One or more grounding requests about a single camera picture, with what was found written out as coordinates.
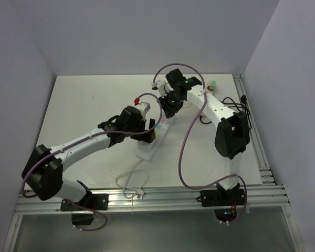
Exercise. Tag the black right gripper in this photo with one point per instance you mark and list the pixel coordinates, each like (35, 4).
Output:
(170, 111)

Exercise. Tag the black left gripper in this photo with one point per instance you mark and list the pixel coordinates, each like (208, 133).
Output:
(147, 138)

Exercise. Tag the white multicolour power strip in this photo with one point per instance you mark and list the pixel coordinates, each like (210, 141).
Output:
(146, 151)

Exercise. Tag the beige red power strip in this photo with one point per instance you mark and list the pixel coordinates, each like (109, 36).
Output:
(208, 88)

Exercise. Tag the green usb charger plug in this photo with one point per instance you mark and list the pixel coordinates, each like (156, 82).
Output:
(213, 82)

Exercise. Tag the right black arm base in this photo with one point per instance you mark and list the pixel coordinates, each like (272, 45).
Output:
(227, 202)

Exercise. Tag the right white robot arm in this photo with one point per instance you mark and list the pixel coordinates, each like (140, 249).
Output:
(232, 129)

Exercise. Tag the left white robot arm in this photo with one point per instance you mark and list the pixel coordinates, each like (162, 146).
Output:
(44, 170)

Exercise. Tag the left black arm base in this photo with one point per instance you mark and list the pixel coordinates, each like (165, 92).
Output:
(86, 211)

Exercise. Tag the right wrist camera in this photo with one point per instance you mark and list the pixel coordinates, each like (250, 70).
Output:
(162, 87)

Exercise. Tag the aluminium right rail frame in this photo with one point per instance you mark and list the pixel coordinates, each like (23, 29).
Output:
(264, 167)

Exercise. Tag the aluminium rail frame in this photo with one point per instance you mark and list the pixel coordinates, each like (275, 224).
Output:
(158, 199)
(264, 167)

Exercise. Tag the aluminium front rail frame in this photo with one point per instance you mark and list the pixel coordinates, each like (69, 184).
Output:
(158, 199)

